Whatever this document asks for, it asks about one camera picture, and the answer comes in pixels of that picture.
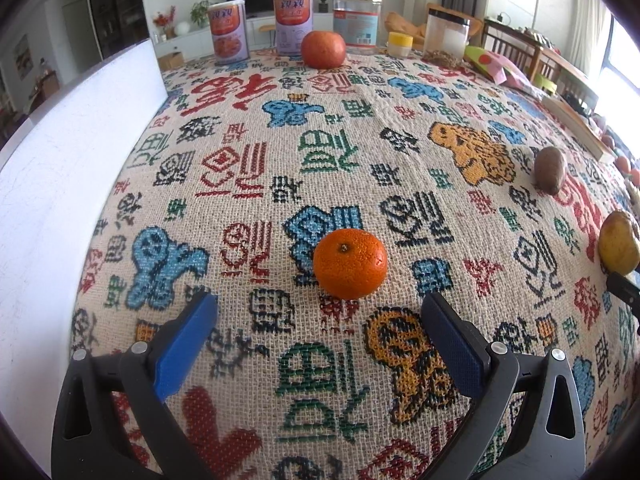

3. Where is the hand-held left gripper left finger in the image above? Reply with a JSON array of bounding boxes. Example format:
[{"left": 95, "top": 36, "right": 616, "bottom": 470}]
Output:
[{"left": 51, "top": 290, "right": 219, "bottom": 480}]

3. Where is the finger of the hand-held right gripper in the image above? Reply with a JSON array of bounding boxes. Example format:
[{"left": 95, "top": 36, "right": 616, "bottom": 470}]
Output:
[{"left": 606, "top": 271, "right": 640, "bottom": 336}]

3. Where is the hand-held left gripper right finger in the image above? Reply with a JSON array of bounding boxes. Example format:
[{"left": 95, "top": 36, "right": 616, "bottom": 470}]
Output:
[{"left": 421, "top": 291, "right": 587, "bottom": 480}]

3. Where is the yellow pear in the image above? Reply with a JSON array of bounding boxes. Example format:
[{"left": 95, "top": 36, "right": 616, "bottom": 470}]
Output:
[{"left": 598, "top": 210, "right": 640, "bottom": 277}]

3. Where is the small orange mandarin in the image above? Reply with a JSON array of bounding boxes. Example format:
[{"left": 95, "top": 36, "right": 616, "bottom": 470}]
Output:
[{"left": 313, "top": 228, "right": 389, "bottom": 300}]

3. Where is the greenish brown kiwi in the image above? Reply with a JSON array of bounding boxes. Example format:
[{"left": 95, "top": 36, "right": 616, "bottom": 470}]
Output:
[{"left": 532, "top": 146, "right": 569, "bottom": 196}]

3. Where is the wooden tray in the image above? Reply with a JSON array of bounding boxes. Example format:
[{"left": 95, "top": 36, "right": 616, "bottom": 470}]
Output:
[{"left": 540, "top": 94, "right": 616, "bottom": 165}]

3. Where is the printed woven tablecloth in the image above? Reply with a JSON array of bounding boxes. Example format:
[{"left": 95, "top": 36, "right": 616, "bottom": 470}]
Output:
[{"left": 65, "top": 45, "right": 640, "bottom": 480}]

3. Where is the white board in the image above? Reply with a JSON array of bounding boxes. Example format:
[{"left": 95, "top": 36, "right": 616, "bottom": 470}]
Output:
[{"left": 0, "top": 37, "right": 169, "bottom": 476}]

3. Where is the wooden chair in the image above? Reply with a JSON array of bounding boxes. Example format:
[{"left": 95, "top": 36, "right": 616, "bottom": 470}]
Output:
[{"left": 481, "top": 17, "right": 596, "bottom": 106}]

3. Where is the colourful snack packet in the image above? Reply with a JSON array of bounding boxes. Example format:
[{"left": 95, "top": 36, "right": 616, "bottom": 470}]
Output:
[{"left": 464, "top": 45, "right": 531, "bottom": 88}]

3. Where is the clear container with black lid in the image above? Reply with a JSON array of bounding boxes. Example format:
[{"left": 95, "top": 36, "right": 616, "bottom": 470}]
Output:
[{"left": 423, "top": 8, "right": 472, "bottom": 63}]

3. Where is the small yellow lidded jar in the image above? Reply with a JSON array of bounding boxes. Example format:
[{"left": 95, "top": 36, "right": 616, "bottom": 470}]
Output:
[{"left": 387, "top": 32, "right": 414, "bottom": 58}]

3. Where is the white television cabinet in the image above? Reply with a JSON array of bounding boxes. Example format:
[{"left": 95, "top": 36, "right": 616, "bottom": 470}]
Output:
[{"left": 152, "top": 12, "right": 336, "bottom": 68}]

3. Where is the pink labelled can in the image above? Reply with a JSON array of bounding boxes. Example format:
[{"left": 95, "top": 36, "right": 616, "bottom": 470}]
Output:
[
  {"left": 208, "top": 0, "right": 249, "bottom": 65},
  {"left": 273, "top": 0, "right": 314, "bottom": 57}
]

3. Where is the red flower plant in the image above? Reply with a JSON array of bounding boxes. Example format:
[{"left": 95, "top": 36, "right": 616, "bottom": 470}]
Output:
[{"left": 152, "top": 6, "right": 177, "bottom": 42}]

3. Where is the brown paper bag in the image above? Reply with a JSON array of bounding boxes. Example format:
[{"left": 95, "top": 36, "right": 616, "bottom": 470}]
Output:
[{"left": 385, "top": 11, "right": 431, "bottom": 46}]

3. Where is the clear jar with gold lid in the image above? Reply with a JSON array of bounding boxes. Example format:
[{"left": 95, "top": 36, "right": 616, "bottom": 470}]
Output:
[{"left": 332, "top": 0, "right": 383, "bottom": 56}]

